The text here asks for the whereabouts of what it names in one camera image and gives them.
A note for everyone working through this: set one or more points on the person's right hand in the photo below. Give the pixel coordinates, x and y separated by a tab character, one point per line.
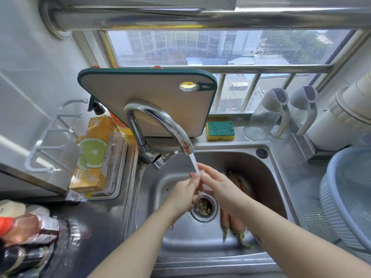
223	191

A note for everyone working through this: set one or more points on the steel overhead pipe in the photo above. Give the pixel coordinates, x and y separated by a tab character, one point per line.
174	20

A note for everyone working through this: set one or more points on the orange carrot with leafy stem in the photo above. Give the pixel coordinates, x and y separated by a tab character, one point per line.
237	225

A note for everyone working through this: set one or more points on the white capped bottle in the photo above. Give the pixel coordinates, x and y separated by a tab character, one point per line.
37	210

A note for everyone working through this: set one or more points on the red capped sauce bottle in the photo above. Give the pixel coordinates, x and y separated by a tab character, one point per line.
26	228

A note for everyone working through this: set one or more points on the yellow dish soap pump bottle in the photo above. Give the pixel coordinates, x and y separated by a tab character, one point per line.
124	129

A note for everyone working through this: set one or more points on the stainless steel sink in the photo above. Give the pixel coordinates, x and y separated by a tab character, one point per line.
179	243

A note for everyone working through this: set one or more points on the white duct pipe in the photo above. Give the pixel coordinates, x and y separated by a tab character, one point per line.
333	130

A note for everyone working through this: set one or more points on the steel drain strainer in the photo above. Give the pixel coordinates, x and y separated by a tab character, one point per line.
207	212

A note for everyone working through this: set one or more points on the blue plastic colander basin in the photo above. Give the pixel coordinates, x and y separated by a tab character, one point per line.
347	199

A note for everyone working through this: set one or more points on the clear plastic bag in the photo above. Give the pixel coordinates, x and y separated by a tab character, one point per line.
76	196

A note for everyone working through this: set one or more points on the beige capped bottle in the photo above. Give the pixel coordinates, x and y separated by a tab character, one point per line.
11	208

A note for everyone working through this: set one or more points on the steel window guard rail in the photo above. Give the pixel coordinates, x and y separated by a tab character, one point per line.
261	68

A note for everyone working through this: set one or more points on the person's left forearm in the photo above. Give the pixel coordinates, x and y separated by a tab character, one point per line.
139	251

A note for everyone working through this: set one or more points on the white wall hook rack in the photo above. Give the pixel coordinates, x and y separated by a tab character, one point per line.
43	139

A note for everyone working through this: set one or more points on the beige green-rimmed cutting board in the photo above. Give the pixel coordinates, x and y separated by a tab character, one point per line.
130	89

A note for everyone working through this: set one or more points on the chrome faucet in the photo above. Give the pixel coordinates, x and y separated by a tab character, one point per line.
138	133

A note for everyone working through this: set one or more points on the orange round knob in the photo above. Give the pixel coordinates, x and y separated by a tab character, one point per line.
157	67
94	67

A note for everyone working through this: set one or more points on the black sink hole plug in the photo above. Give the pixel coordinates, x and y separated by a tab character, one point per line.
261	153

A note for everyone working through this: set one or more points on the orange box with lime picture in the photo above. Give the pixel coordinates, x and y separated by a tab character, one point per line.
92	150

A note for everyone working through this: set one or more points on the transparent plastic packet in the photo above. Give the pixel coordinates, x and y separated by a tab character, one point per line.
113	162

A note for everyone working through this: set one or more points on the person's left hand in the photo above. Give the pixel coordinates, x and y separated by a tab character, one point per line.
182	196

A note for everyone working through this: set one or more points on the dark soy sauce bottle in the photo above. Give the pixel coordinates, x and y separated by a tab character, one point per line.
23	257

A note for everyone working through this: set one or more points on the white plastic tray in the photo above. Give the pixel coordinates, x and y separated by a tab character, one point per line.
124	159

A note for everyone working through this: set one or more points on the slim orange carrot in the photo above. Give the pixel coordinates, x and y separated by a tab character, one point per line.
225	220

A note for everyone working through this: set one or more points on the glass pitcher with grey lid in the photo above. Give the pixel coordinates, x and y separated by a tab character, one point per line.
261	121
304	98

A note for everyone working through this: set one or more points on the person's right forearm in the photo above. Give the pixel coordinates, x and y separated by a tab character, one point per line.
304	249

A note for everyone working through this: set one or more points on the window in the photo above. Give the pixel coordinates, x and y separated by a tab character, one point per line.
203	46

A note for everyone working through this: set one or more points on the yellow green sponge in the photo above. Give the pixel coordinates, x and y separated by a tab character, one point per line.
220	129

